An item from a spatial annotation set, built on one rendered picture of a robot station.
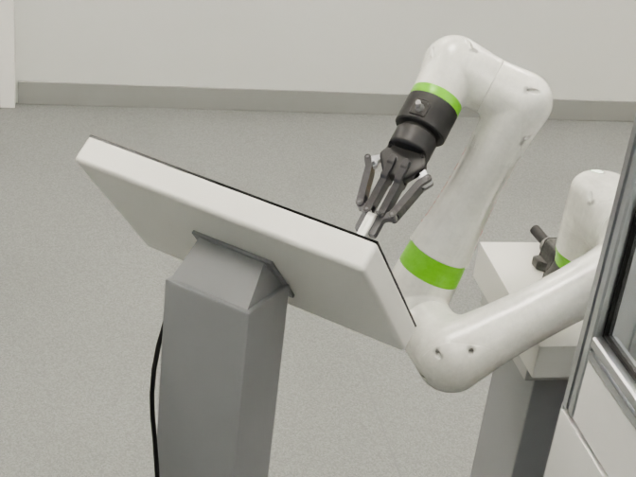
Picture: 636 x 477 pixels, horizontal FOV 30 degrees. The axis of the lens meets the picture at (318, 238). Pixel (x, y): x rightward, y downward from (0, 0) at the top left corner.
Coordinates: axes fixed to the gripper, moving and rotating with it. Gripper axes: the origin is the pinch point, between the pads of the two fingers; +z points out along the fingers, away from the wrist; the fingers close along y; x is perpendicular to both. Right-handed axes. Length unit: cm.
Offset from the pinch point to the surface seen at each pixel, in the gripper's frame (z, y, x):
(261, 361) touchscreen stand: 26.7, -4.5, -1.9
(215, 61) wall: -131, -195, 220
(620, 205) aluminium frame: -8.9, 41.0, -21.5
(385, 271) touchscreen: 10.8, 13.5, -18.2
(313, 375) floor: -6, -56, 144
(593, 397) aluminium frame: 12.7, 45.1, -3.7
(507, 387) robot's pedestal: -2, 17, 63
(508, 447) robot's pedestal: 8, 21, 68
